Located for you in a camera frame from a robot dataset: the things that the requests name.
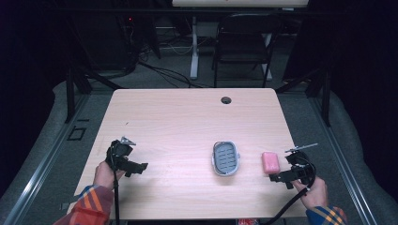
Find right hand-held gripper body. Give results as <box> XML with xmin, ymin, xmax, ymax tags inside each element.
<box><xmin>283</xmin><ymin>142</ymin><xmax>319</xmax><ymax>186</ymax></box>

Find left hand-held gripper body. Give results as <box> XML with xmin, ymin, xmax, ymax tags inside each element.
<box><xmin>105</xmin><ymin>136</ymin><xmax>138</xmax><ymax>173</ymax></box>

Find pink soap bar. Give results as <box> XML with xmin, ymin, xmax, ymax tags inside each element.
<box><xmin>261</xmin><ymin>151</ymin><xmax>282</xmax><ymax>175</ymax></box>

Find grey soap dish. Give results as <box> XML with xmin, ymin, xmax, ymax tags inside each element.
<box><xmin>211</xmin><ymin>140</ymin><xmax>241</xmax><ymax>177</ymax></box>

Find person's left hand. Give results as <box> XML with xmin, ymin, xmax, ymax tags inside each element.
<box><xmin>93</xmin><ymin>160</ymin><xmax>127</xmax><ymax>191</ymax></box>

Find person's right hand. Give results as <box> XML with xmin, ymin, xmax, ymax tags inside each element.
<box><xmin>292</xmin><ymin>175</ymin><xmax>329</xmax><ymax>211</ymax></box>

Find red packet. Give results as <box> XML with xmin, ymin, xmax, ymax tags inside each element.
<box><xmin>237</xmin><ymin>217</ymin><xmax>260</xmax><ymax>225</ymax></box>

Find black metal stand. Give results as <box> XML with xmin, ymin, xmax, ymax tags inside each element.
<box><xmin>274</xmin><ymin>67</ymin><xmax>332</xmax><ymax>128</ymax></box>
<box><xmin>63</xmin><ymin>60</ymin><xmax>126</xmax><ymax>125</ymax></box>

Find white desk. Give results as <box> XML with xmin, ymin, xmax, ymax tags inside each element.
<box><xmin>171</xmin><ymin>0</ymin><xmax>310</xmax><ymax>82</ymax></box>

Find black folding chair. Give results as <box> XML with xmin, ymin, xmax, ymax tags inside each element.
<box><xmin>211</xmin><ymin>12</ymin><xmax>283</xmax><ymax>89</ymax></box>

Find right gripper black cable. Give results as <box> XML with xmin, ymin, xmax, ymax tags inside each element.
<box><xmin>262</xmin><ymin>157</ymin><xmax>317</xmax><ymax>225</ymax></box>

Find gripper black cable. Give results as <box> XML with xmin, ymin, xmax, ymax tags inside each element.
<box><xmin>262</xmin><ymin>157</ymin><xmax>317</xmax><ymax>225</ymax></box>
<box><xmin>112</xmin><ymin>170</ymin><xmax>122</xmax><ymax>225</ymax></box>

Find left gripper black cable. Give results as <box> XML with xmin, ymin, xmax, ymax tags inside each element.
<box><xmin>112</xmin><ymin>170</ymin><xmax>122</xmax><ymax>225</ymax></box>

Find aluminium floor rail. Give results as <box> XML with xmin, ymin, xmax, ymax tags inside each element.
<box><xmin>308</xmin><ymin>97</ymin><xmax>378</xmax><ymax>225</ymax></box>
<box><xmin>2</xmin><ymin>93</ymin><xmax>90</xmax><ymax>225</ymax></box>

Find black floor cables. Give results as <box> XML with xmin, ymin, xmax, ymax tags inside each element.
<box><xmin>126</xmin><ymin>18</ymin><xmax>209</xmax><ymax>89</ymax></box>

